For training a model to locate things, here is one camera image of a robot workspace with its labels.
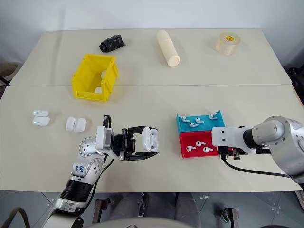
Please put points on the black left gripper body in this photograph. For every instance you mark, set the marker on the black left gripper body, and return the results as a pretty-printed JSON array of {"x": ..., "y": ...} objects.
[{"x": 121, "y": 145}]

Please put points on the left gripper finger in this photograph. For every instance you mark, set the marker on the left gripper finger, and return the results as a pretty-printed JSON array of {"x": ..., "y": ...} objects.
[
  {"x": 137, "y": 129},
  {"x": 142, "y": 156}
]

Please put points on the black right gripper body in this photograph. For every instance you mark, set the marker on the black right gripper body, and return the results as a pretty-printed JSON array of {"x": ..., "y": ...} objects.
[{"x": 235, "y": 153}]

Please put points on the white earbud case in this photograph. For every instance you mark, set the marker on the white earbud case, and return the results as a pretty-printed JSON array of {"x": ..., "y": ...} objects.
[
  {"x": 103, "y": 74},
  {"x": 40, "y": 120},
  {"x": 150, "y": 139},
  {"x": 76, "y": 124},
  {"x": 98, "y": 90}
]

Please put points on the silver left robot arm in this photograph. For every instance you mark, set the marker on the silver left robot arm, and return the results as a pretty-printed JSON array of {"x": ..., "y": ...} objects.
[{"x": 88, "y": 166}]

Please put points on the yellow plastic bin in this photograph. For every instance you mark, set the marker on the yellow plastic bin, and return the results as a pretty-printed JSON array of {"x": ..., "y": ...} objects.
[{"x": 82, "y": 78}]

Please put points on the white earbud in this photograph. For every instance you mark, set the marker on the white earbud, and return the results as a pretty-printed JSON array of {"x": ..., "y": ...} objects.
[
  {"x": 190, "y": 148},
  {"x": 212, "y": 116},
  {"x": 200, "y": 143},
  {"x": 184, "y": 118},
  {"x": 199, "y": 120},
  {"x": 208, "y": 149},
  {"x": 192, "y": 125}
]

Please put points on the blue earbud tray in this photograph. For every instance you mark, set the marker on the blue earbud tray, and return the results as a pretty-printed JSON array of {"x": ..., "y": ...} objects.
[{"x": 204, "y": 126}]

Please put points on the red earbud tray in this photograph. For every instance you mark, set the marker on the red earbud tray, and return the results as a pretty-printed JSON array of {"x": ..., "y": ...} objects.
[{"x": 190, "y": 139}]

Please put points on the cream foam cylinder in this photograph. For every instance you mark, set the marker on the cream foam cylinder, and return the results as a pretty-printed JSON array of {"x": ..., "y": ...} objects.
[{"x": 167, "y": 47}]

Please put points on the black crumpled bag roll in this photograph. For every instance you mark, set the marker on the black crumpled bag roll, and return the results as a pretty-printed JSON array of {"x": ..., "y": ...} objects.
[{"x": 112, "y": 43}]

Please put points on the black wheeled stand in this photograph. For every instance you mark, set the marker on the black wheeled stand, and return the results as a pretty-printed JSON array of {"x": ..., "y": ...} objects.
[{"x": 297, "y": 80}]

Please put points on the beige tape roll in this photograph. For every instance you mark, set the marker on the beige tape roll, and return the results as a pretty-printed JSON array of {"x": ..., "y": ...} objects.
[{"x": 228, "y": 44}]

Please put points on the black chair base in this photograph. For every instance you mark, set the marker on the black chair base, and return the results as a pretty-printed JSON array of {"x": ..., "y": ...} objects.
[{"x": 8, "y": 71}]

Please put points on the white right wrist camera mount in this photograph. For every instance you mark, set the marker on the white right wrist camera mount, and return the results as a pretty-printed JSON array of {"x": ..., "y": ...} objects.
[{"x": 226, "y": 137}]

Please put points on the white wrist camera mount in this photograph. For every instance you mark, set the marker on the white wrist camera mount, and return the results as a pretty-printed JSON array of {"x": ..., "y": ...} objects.
[
  {"x": 103, "y": 137},
  {"x": 226, "y": 137}
]

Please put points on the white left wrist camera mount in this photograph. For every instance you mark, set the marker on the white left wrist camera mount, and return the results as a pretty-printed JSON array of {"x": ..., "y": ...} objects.
[{"x": 103, "y": 137}]

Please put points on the rusty metal bracket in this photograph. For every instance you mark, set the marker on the rusty metal bracket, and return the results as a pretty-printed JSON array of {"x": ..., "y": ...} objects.
[
  {"x": 230, "y": 215},
  {"x": 101, "y": 210}
]

